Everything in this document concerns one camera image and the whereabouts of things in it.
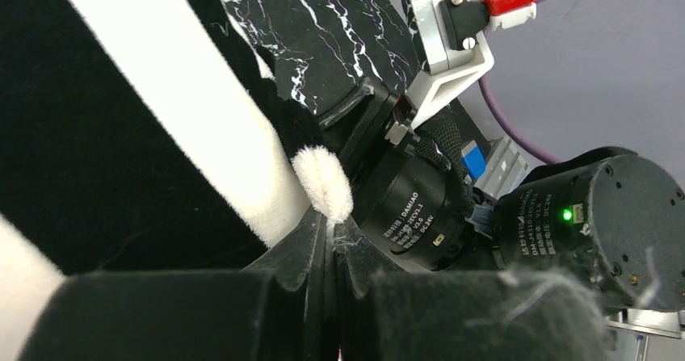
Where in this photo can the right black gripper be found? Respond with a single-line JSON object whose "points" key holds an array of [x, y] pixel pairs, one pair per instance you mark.
{"points": [[610, 217]]}

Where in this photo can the black white striped pillowcase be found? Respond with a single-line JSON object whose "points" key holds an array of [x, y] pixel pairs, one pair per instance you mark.
{"points": [[141, 136]]}

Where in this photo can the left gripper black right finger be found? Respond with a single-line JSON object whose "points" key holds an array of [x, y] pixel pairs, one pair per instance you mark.
{"points": [[388, 313]]}

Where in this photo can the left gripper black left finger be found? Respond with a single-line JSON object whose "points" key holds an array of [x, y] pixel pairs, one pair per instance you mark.
{"points": [[271, 310]]}

